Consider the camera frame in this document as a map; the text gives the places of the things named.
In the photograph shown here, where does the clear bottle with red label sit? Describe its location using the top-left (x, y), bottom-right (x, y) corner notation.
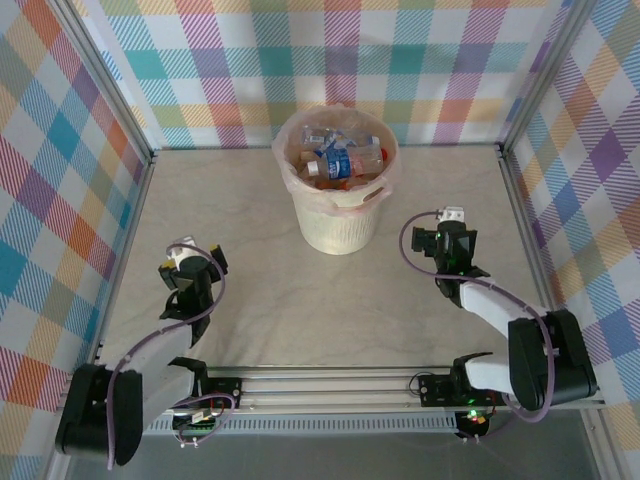
top-left (349, 139), bottom-right (390, 176)

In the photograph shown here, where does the small bottle with blue label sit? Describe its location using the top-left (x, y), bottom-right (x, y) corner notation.
top-left (305, 144), bottom-right (354, 182)

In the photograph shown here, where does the cream ribbed plastic bin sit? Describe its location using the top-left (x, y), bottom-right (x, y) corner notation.
top-left (277, 107), bottom-right (394, 256)

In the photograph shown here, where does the pink plastic bin liner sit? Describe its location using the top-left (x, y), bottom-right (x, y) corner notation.
top-left (272, 102), bottom-right (401, 219)

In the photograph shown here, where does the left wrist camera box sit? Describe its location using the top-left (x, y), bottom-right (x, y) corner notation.
top-left (164, 234), bottom-right (200, 266)

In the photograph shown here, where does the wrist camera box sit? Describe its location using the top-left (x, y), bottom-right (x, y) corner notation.
top-left (164, 234), bottom-right (200, 266)
top-left (435, 205), bottom-right (466, 226)

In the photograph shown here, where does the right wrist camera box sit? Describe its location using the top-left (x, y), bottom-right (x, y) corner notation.
top-left (435, 205), bottom-right (466, 226)

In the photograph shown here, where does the aluminium side rail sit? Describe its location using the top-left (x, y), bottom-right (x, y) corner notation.
top-left (87, 149), bottom-right (159, 375)
top-left (497, 144), bottom-right (577, 371)

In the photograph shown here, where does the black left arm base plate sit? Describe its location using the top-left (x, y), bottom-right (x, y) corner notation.
top-left (199, 377), bottom-right (244, 411)

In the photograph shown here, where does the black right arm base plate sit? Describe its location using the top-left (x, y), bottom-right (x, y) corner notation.
top-left (417, 373), bottom-right (511, 409)

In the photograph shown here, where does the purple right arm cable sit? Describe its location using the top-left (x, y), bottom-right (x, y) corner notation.
top-left (399, 209), bottom-right (556, 424)

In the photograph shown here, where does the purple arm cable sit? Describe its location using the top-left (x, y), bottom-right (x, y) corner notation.
top-left (399, 209), bottom-right (556, 424)
top-left (106, 242), bottom-right (236, 471)

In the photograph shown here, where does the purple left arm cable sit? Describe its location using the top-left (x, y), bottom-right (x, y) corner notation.
top-left (106, 242), bottom-right (236, 471)

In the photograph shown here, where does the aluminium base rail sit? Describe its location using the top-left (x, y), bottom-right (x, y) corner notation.
top-left (57, 367), bottom-right (606, 416)

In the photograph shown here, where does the grey slotted cable duct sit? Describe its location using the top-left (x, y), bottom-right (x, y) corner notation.
top-left (144, 418), bottom-right (461, 437)

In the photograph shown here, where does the aluminium corner post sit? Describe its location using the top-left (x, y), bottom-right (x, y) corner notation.
top-left (52, 0), bottom-right (157, 166)
top-left (497, 0), bottom-right (600, 156)

